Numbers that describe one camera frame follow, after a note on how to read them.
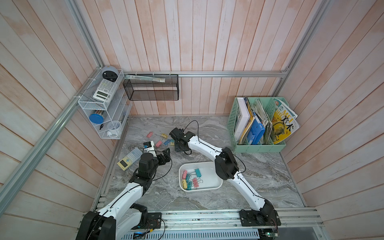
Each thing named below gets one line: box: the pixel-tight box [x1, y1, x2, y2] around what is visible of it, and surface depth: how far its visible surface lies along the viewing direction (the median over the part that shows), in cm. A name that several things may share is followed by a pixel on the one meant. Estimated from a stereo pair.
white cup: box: [106, 120, 122, 138], surface depth 93 cm
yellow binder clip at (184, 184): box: [182, 179, 188, 190], surface depth 85 cm
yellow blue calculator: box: [117, 147, 143, 171], surface depth 95 cm
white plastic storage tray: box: [178, 161, 224, 192], surface depth 87 cm
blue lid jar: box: [89, 110, 105, 125], surface depth 79 cm
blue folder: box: [247, 112, 266, 145], surface depth 90 cm
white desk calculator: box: [93, 78, 118, 103], surface depth 79 cm
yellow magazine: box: [271, 98, 301, 145], surface depth 93 cm
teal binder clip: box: [187, 181, 192, 191], surface depth 85 cm
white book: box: [234, 97, 251, 142], surface depth 92 cm
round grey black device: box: [101, 66, 119, 82], surface depth 84 cm
